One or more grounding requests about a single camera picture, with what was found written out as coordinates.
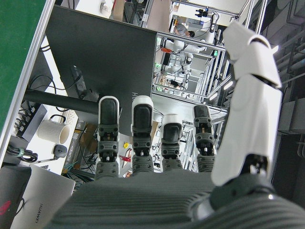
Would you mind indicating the right robot dexterous hand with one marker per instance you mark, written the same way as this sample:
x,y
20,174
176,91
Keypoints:
x,y
147,202

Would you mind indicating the open cardboard box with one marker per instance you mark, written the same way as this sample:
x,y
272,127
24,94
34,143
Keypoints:
x,y
89,140

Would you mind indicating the black box with red logo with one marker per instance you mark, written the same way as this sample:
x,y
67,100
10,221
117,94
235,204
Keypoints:
x,y
12,190

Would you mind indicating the yellow round token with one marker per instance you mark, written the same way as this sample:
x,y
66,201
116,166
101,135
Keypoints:
x,y
126,144

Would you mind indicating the small black round device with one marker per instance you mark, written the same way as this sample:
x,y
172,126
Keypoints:
x,y
60,150

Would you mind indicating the silver laptop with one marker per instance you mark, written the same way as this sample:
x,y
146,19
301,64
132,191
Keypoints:
x,y
43,198

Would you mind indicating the white keyboard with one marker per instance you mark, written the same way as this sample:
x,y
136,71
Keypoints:
x,y
71,118

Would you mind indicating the white ceramic mug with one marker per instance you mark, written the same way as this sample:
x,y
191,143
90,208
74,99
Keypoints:
x,y
50,131

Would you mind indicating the silver docking hub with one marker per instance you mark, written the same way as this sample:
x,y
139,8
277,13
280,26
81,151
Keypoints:
x,y
35,121

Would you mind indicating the black desk monitor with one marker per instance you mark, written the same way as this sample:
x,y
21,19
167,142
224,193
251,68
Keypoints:
x,y
100,52

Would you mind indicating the white humanoid robot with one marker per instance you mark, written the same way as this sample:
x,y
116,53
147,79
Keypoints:
x,y
190,48

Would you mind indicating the person in grey shirt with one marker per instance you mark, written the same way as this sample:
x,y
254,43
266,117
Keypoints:
x,y
182,28

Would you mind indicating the green conveyor belt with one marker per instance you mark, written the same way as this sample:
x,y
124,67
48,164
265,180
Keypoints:
x,y
14,35

